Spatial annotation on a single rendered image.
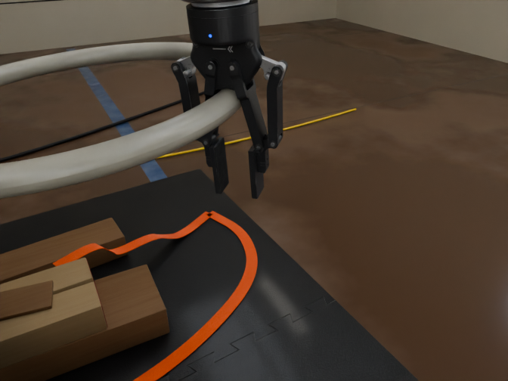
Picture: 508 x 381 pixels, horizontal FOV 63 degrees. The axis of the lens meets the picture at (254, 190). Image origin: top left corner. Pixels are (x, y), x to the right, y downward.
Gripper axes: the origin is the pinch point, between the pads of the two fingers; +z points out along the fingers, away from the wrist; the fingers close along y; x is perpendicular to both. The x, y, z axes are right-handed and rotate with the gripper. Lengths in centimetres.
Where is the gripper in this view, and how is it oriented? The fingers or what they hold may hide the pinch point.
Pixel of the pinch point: (238, 169)
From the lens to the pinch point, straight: 54.5
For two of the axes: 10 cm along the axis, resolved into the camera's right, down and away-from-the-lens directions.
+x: -3.2, 5.3, -7.8
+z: 0.6, 8.4, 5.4
